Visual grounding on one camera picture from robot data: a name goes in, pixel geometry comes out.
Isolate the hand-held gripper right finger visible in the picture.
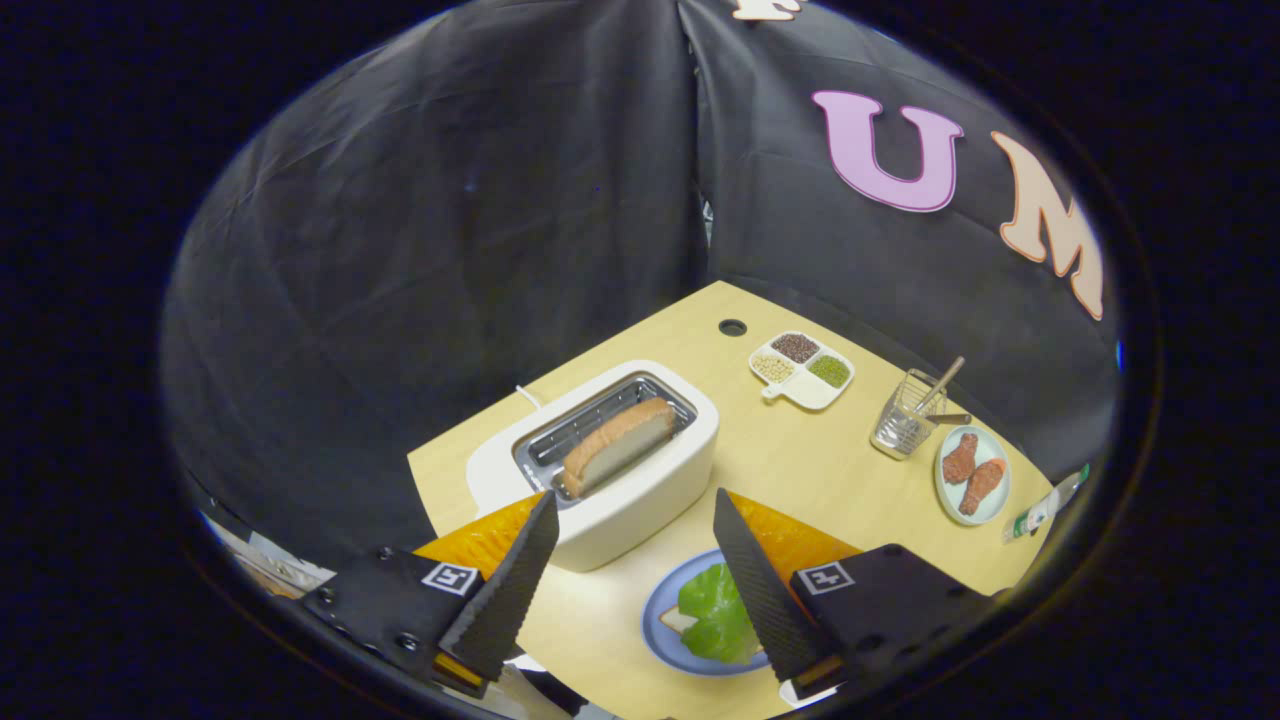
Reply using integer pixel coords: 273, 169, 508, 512
712, 487, 1001, 702

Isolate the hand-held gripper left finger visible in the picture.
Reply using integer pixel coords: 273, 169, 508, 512
300, 490, 561, 699

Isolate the green lettuce leaf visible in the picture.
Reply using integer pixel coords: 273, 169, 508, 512
678, 563, 763, 664

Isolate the toasted bread slice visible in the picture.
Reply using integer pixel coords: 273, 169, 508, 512
560, 397, 678, 499

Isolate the blue plate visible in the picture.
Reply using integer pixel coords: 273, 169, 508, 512
641, 548, 776, 677

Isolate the white toaster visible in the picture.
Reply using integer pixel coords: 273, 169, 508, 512
466, 360, 721, 573

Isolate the white divided bean dish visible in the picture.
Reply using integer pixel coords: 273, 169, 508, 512
748, 331, 857, 412

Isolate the pale green plate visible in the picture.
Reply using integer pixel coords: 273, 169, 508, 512
934, 425, 1012, 527

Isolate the thin wooden spoon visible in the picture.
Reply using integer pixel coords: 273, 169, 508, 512
915, 356, 967, 416

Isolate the clear water bottle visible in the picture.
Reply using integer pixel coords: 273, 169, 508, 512
1002, 464, 1091, 544

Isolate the black backdrop cloth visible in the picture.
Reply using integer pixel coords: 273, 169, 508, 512
160, 0, 1121, 573

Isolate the wire utensil holder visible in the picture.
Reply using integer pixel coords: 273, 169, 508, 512
870, 368, 949, 461

